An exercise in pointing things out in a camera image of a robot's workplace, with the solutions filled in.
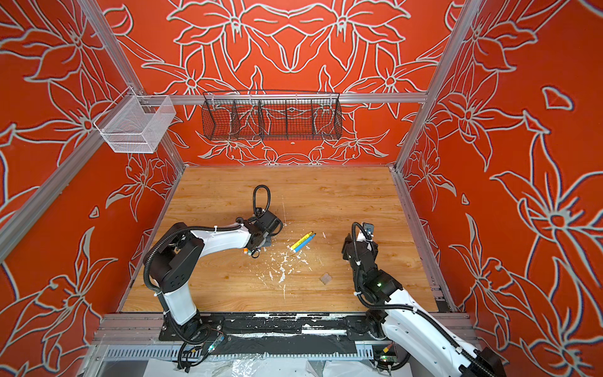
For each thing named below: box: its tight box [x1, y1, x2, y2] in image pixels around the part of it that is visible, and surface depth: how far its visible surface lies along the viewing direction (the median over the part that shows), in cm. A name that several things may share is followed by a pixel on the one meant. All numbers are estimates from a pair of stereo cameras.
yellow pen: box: [289, 230, 314, 251], surface depth 94 cm
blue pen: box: [292, 233, 317, 253], surface depth 93 cm
